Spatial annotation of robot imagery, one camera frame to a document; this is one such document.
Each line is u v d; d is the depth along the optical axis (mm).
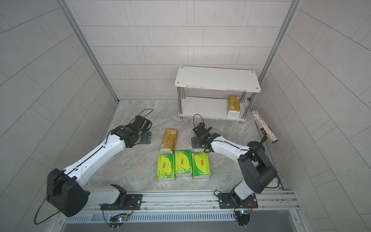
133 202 707
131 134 548
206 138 665
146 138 724
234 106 957
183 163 787
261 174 432
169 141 864
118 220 655
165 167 770
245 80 838
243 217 686
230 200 715
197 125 1014
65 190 379
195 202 729
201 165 771
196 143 795
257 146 914
